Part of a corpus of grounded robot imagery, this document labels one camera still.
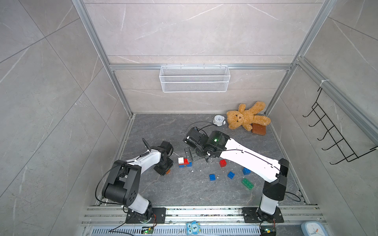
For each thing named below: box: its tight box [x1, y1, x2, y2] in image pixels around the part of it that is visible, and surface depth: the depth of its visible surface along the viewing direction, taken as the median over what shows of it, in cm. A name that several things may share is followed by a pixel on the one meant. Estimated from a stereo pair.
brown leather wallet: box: [251, 122, 267, 136], surface depth 110 cm
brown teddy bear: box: [226, 101, 272, 132], surface depth 109 cm
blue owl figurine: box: [186, 220, 201, 235], surface depth 70 cm
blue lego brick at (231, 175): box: [226, 171, 236, 180], surface depth 89 cm
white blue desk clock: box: [300, 221, 329, 236], surface depth 69 cm
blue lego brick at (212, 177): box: [209, 173, 217, 181], surface depth 87 cm
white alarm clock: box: [212, 114, 226, 127], surface depth 113 cm
